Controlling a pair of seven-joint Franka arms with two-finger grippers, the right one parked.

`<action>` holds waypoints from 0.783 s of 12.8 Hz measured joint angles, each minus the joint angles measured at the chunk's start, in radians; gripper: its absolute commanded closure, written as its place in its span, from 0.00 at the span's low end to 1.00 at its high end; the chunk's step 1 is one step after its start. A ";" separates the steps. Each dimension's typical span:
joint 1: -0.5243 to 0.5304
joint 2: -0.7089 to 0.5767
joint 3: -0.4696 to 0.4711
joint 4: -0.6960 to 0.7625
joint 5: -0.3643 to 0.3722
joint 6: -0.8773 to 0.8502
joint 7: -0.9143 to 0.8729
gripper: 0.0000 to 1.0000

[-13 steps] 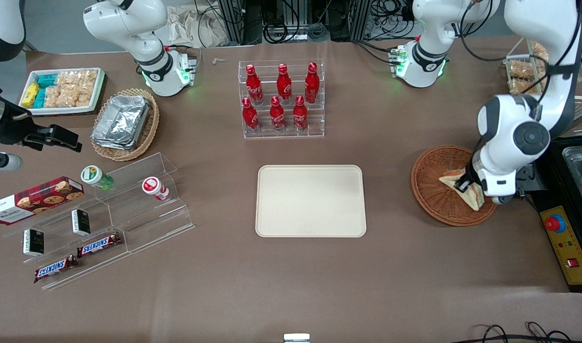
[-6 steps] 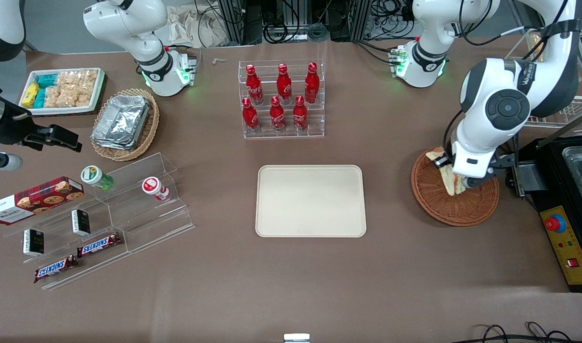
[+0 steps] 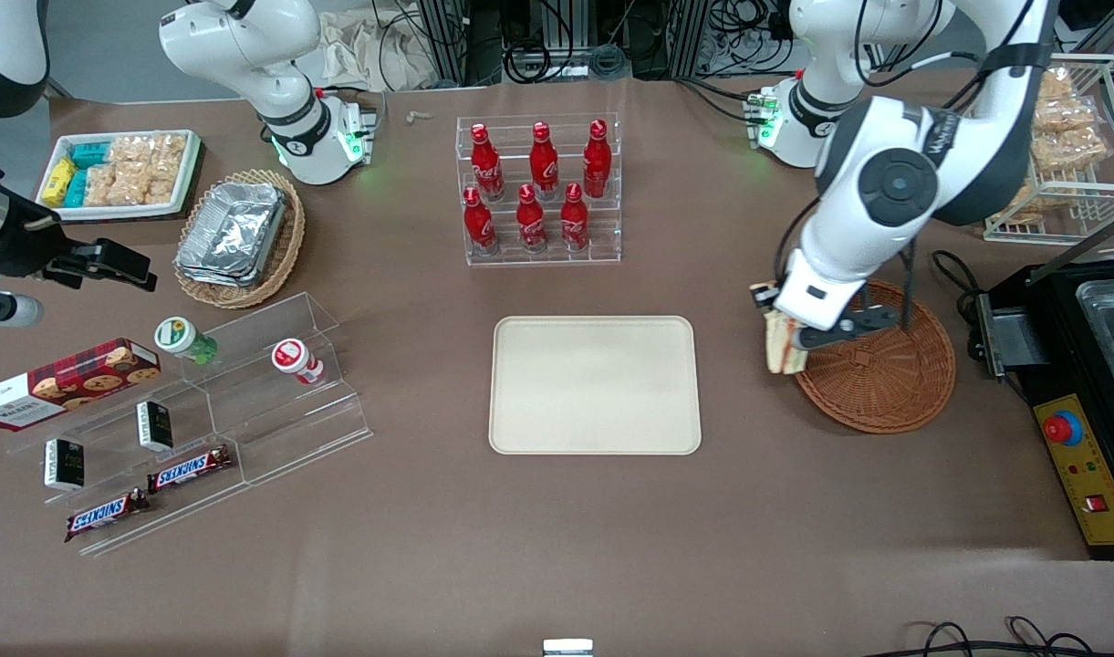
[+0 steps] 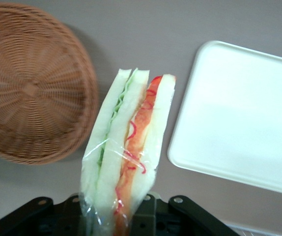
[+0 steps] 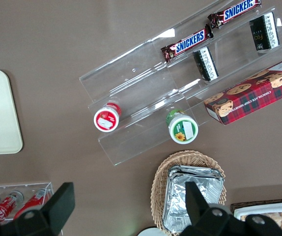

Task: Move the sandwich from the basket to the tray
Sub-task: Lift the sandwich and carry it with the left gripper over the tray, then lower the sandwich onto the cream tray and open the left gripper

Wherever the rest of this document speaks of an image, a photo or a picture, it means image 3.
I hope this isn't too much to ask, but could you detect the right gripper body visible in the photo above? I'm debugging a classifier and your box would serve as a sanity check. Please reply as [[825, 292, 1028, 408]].
[[0, 169, 67, 291]]

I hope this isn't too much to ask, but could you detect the triangular sandwich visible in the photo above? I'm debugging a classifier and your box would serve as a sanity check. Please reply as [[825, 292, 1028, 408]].
[[763, 308, 809, 376]]

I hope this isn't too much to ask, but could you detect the round brown wicker basket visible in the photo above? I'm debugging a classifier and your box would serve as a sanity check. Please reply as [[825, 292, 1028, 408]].
[[792, 278, 957, 434]]

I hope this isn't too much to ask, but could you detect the aluminium foil tray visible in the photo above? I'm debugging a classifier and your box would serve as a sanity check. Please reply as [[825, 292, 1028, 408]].
[[175, 181, 289, 279], [177, 265, 258, 289]]

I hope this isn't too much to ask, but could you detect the white snack tray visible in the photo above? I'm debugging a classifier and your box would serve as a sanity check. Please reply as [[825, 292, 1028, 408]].
[[35, 130, 203, 223]]

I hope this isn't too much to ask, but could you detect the oval light wicker basket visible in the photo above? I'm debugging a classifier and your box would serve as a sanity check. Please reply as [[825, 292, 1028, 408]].
[[172, 169, 307, 309]]

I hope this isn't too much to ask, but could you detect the beige rectangular tray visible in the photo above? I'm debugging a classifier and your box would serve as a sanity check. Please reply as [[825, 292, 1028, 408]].
[[489, 316, 703, 455]]

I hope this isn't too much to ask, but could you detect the yellow snack packet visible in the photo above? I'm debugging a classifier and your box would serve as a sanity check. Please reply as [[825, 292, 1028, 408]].
[[41, 157, 77, 207]]

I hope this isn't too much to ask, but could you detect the clear rice cracker bag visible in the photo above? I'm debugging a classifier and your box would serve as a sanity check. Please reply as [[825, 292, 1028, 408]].
[[146, 157, 185, 205], [109, 134, 189, 167], [111, 161, 152, 207], [86, 162, 120, 207]]

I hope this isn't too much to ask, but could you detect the green capped drink bottle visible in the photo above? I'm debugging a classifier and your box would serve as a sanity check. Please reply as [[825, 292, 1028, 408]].
[[153, 316, 220, 366]]

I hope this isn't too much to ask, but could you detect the red tartan cookie box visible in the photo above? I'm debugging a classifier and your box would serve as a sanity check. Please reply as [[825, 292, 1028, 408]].
[[0, 338, 162, 432]]

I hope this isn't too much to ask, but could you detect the black metal appliance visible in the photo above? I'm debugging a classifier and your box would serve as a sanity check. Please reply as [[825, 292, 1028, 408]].
[[974, 260, 1114, 430]]

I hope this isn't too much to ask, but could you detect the small black box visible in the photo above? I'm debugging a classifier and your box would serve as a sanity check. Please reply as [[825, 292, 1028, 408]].
[[136, 400, 174, 453], [44, 438, 86, 492]]

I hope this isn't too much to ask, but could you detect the red capped drink bottle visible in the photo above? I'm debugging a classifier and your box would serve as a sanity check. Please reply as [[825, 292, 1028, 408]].
[[271, 338, 327, 387]]

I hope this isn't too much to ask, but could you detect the red cola bottle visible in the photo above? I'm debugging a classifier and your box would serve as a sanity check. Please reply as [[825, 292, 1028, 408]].
[[529, 120, 561, 202], [582, 119, 612, 200], [463, 186, 499, 257], [560, 182, 590, 253], [470, 123, 505, 203], [516, 184, 548, 255]]

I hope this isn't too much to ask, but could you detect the snickers chocolate bar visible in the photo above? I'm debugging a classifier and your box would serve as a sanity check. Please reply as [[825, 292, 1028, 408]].
[[146, 444, 234, 494], [64, 488, 151, 544]]

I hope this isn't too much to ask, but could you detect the clear acrylic stepped shelf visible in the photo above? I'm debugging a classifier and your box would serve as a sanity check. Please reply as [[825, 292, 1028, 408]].
[[7, 292, 375, 558]]

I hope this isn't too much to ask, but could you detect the clear acrylic bottle rack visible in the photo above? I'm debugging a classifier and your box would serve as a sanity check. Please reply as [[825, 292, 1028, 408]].
[[456, 113, 622, 267]]

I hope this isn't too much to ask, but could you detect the clear plastic container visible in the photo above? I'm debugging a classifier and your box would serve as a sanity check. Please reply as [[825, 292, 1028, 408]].
[[1075, 278, 1114, 368]]

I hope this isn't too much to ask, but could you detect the yellow emergency stop box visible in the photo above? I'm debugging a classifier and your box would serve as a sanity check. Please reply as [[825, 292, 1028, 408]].
[[1031, 392, 1114, 560]]

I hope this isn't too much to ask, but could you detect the beige crumpled cloth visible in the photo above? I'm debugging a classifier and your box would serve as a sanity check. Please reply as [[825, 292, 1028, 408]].
[[318, 9, 441, 92]]

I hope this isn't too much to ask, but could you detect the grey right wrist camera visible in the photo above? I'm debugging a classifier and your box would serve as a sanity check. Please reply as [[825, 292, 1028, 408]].
[[0, 291, 45, 331]]

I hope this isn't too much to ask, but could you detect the black appliance cable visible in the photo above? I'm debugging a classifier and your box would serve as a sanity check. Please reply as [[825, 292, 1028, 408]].
[[929, 248, 988, 363]]

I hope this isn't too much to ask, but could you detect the white wire basket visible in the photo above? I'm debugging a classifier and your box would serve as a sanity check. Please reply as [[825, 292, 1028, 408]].
[[981, 53, 1114, 245]]

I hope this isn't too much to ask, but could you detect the aluminium frame with cables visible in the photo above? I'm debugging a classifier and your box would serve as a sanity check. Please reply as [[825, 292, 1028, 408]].
[[374, 0, 795, 85]]

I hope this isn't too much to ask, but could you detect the black floor cable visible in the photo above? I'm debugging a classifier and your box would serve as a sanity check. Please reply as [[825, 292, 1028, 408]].
[[885, 616, 1114, 657]]

